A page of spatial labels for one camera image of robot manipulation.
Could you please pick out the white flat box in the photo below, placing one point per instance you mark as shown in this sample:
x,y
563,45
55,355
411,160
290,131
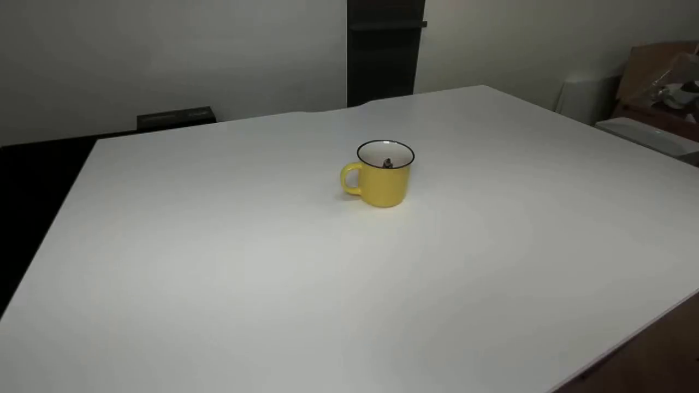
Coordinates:
x,y
650,135

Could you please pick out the yellow enamel mug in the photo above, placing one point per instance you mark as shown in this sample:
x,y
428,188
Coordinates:
x,y
375,183

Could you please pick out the black chair back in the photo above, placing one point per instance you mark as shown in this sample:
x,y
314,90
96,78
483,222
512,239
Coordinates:
x,y
175,119

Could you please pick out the dark vertical pillar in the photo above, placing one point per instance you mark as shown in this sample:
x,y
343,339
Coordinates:
x,y
383,47

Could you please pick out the brown cardboard box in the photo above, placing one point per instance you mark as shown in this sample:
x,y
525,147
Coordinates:
x,y
654,73

